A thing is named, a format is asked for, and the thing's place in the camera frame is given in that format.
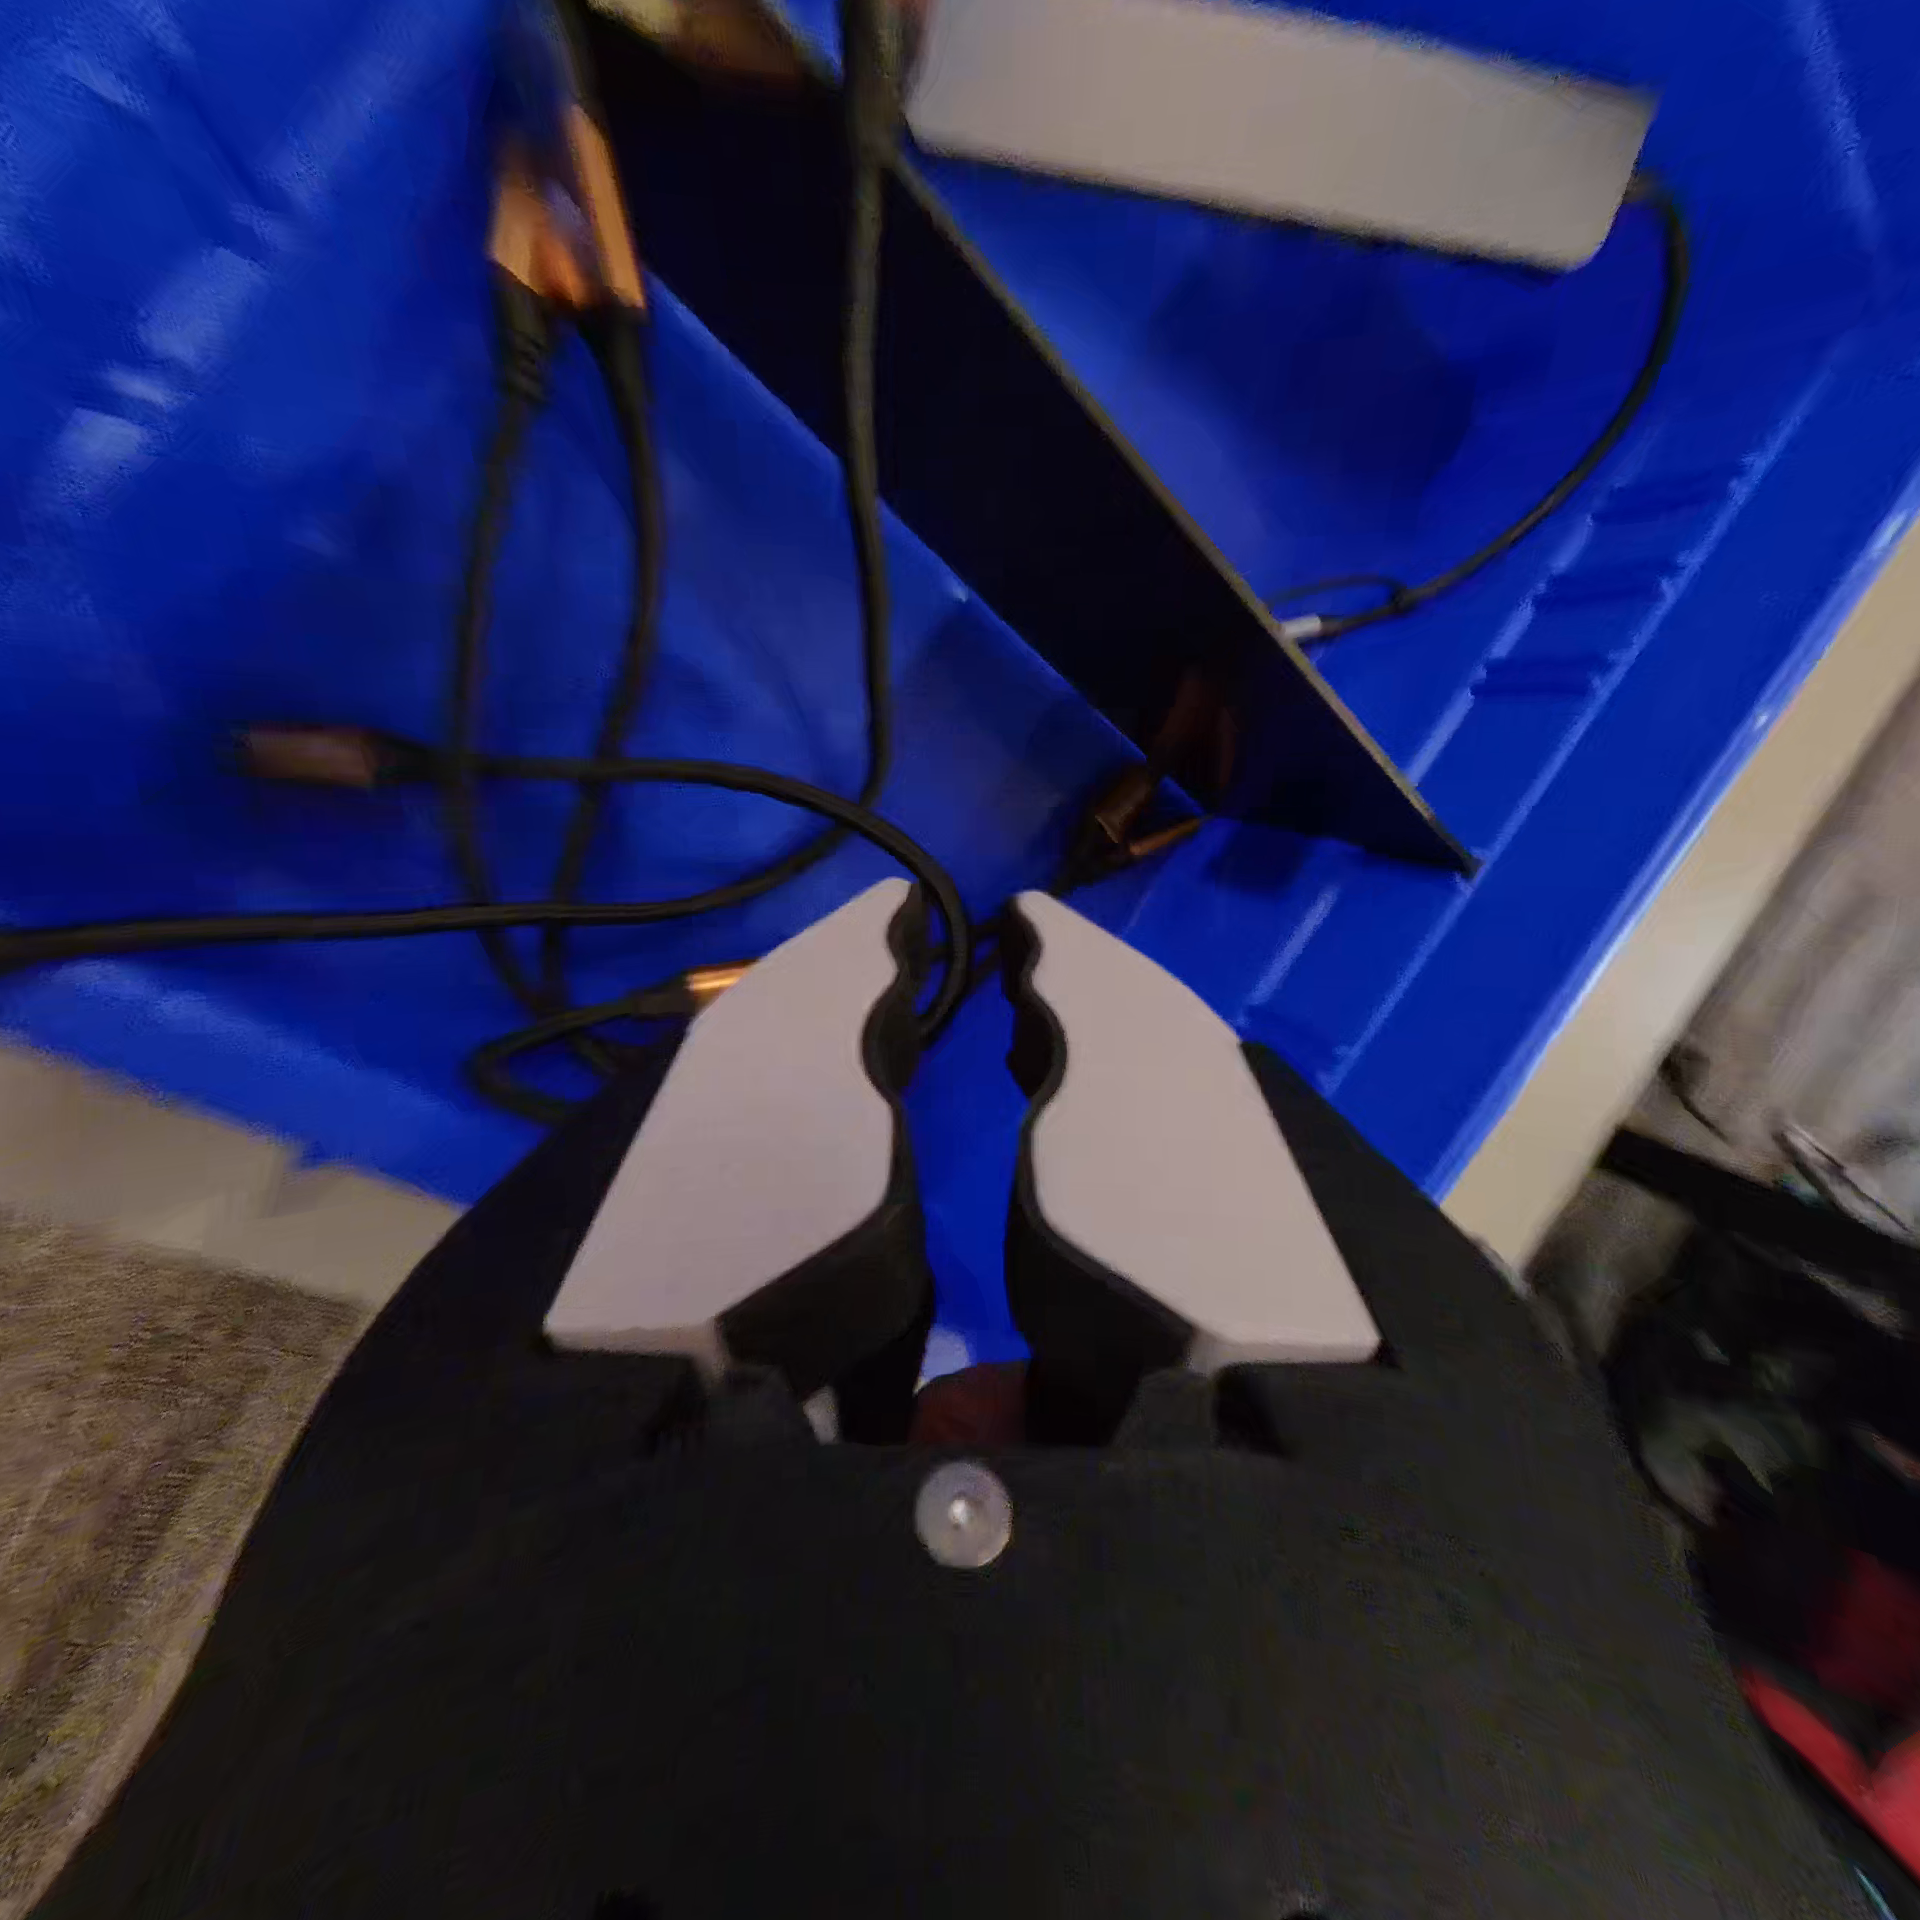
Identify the blue plastic bin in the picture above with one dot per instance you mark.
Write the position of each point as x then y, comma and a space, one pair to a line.
224, 451

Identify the grey flat device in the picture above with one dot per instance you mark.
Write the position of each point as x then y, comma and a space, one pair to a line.
1277, 119

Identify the red plastic object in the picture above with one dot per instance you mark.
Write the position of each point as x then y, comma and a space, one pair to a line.
1838, 1711

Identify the black plastic bin divider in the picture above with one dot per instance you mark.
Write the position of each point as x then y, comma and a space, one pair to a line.
1019, 494

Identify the black bag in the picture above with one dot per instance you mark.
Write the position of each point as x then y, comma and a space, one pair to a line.
1723, 1350

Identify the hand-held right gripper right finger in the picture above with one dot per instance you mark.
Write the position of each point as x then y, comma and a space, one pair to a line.
1184, 1184

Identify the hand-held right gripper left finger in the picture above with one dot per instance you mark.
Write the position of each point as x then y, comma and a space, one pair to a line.
750, 1171

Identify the person's right hand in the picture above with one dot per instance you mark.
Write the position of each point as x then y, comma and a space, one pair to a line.
971, 1406

